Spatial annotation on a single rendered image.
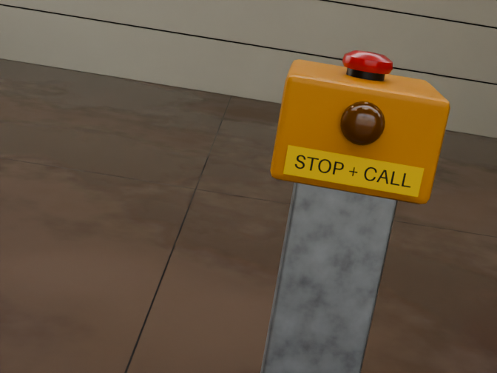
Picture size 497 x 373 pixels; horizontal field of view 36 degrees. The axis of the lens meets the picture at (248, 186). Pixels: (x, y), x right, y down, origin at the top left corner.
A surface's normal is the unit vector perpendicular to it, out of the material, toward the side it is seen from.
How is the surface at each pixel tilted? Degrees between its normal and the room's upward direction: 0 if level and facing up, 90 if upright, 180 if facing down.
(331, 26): 90
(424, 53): 90
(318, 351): 90
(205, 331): 0
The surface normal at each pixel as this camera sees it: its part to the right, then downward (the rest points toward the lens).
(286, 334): -0.09, 0.26
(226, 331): 0.15, -0.95
